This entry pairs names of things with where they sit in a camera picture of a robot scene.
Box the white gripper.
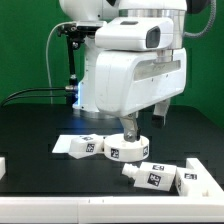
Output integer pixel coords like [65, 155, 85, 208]
[95, 48, 186, 142]

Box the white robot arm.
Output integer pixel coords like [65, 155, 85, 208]
[59, 0, 216, 142]

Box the white paper marker sheet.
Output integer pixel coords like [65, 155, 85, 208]
[52, 135, 77, 153]

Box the white block left edge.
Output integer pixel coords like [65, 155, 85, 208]
[0, 157, 6, 180]

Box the black cable pair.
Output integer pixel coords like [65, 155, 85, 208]
[0, 86, 78, 107]

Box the white front rail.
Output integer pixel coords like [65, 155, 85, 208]
[0, 196, 224, 224]

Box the black camera on stand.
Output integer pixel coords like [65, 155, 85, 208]
[57, 21, 105, 105]

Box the white thin cable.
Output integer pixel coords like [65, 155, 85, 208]
[45, 21, 76, 105]

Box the grey corrugated hose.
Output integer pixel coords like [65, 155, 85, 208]
[183, 0, 218, 38]

